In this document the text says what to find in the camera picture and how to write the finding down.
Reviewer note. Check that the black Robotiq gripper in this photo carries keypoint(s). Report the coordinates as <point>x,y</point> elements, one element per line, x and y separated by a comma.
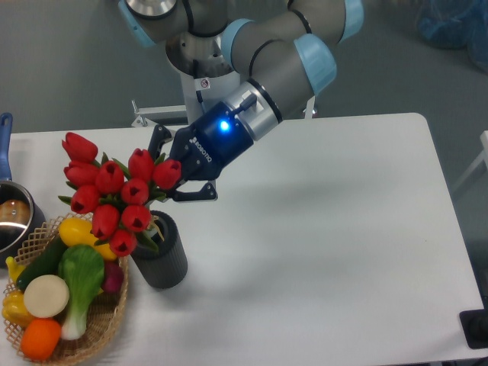
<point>203,148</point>

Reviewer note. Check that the red tulip bouquet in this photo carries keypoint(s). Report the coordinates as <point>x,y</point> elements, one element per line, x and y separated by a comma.
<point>118,196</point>

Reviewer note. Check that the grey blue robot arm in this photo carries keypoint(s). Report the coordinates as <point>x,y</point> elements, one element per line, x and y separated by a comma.
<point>283,62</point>

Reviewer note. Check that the dark grey ribbed vase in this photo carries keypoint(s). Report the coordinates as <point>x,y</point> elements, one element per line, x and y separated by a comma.
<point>168,266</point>

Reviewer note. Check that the yellow squash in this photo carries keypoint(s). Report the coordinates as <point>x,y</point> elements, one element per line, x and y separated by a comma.
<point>76,231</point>

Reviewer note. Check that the purple red radish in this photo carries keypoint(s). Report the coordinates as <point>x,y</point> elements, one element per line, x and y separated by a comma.
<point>113,278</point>

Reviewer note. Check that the green bok choy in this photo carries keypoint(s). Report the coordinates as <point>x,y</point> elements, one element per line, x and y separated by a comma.
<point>82,268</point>

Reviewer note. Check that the woven wicker basket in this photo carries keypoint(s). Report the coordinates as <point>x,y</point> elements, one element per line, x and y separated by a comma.
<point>105,313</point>

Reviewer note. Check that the dark green cucumber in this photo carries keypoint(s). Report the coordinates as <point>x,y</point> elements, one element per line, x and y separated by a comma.
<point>46,263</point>

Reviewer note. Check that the cream round onion slice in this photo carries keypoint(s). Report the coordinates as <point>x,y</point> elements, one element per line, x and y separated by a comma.
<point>46,296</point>

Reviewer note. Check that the yellow banana tip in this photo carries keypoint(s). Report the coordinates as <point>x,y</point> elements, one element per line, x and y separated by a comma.
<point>14,268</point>

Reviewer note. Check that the orange fruit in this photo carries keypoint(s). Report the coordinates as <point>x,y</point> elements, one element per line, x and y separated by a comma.
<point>40,339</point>

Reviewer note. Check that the yellow bell pepper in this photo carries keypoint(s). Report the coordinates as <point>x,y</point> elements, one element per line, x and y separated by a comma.
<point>15,311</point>

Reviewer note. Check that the blue plastic bag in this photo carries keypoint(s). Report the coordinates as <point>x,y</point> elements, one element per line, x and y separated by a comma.
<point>455,25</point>

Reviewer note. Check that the black device at table edge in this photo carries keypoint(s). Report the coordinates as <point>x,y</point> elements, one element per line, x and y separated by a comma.
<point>474,325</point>

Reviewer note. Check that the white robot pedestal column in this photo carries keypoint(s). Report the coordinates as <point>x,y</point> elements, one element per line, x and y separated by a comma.
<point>206,77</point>

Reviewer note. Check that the blue handled saucepan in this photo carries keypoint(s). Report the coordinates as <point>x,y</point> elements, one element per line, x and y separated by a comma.
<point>20,215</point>

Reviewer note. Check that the white furniture frame right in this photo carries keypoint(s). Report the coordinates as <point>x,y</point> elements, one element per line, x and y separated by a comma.
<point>473,172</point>

